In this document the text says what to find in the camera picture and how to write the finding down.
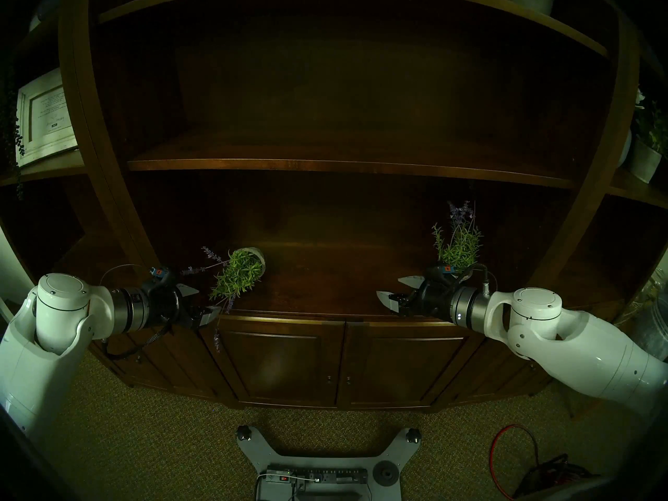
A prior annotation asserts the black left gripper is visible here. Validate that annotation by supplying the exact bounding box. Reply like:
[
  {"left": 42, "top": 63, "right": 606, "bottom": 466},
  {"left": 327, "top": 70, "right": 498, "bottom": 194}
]
[{"left": 149, "top": 282, "right": 223, "bottom": 330}]

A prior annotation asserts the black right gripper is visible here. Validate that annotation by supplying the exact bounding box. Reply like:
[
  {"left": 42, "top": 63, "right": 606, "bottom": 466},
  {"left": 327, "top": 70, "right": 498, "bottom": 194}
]
[{"left": 376, "top": 275, "right": 455, "bottom": 319}]

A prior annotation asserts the fake lavender plant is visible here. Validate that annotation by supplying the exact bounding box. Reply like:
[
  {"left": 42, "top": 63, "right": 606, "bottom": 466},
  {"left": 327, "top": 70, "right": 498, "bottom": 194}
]
[
  {"left": 177, "top": 246, "right": 268, "bottom": 352},
  {"left": 431, "top": 200, "right": 483, "bottom": 272}
]

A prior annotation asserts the dark hanging bead plant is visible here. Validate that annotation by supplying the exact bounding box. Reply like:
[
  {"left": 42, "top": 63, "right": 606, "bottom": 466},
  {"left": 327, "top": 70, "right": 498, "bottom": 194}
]
[{"left": 3, "top": 72, "right": 26, "bottom": 200}]

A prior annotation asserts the green plant in white pot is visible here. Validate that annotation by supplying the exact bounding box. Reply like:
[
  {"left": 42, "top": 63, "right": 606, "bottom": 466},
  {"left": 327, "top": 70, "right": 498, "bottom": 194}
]
[{"left": 625, "top": 88, "right": 668, "bottom": 185}]

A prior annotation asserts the wooden cabinet door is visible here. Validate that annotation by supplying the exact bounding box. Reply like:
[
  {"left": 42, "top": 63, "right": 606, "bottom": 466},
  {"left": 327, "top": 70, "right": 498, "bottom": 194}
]
[
  {"left": 337, "top": 321, "right": 496, "bottom": 409},
  {"left": 217, "top": 320, "right": 345, "bottom": 409}
]

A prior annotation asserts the dark wooden bookshelf cabinet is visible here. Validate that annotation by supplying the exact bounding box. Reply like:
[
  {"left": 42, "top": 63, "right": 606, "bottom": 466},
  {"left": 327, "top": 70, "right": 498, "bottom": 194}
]
[{"left": 0, "top": 0, "right": 668, "bottom": 414}]

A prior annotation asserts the black power strip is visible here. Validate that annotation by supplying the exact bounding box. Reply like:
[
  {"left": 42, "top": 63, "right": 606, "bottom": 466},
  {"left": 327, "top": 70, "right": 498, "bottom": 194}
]
[{"left": 266, "top": 466, "right": 368, "bottom": 486}]

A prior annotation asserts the gray robot column base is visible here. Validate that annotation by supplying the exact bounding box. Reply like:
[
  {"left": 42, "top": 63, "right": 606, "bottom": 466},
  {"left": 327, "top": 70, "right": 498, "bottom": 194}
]
[{"left": 256, "top": 474, "right": 374, "bottom": 501}]

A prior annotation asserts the white framed certificate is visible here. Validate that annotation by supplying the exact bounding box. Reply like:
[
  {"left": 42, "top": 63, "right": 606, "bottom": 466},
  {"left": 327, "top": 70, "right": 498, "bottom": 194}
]
[{"left": 16, "top": 67, "right": 80, "bottom": 168}]

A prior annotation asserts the clear plastic container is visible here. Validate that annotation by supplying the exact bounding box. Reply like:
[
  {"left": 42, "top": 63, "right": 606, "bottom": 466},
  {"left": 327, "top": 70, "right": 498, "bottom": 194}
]
[{"left": 621, "top": 276, "right": 668, "bottom": 362}]

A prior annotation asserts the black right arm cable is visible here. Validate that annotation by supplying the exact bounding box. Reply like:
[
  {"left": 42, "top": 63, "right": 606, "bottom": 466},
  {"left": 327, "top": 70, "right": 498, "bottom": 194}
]
[{"left": 454, "top": 264, "right": 499, "bottom": 297}]

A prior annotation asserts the thin gray wire loop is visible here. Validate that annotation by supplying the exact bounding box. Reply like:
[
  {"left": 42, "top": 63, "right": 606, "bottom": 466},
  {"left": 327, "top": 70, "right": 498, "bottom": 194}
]
[{"left": 99, "top": 264, "right": 152, "bottom": 288}]

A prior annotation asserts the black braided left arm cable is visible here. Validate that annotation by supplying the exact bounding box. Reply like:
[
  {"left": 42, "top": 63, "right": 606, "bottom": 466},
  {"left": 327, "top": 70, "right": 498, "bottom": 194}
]
[{"left": 102, "top": 325, "right": 173, "bottom": 361}]

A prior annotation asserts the red cable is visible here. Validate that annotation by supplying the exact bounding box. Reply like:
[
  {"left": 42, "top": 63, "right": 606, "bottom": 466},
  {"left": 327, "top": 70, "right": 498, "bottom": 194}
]
[{"left": 491, "top": 424, "right": 541, "bottom": 501}]

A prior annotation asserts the gray robot base plate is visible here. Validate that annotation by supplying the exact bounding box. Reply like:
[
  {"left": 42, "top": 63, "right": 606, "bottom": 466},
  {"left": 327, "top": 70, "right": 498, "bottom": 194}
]
[{"left": 236, "top": 426, "right": 422, "bottom": 501}]

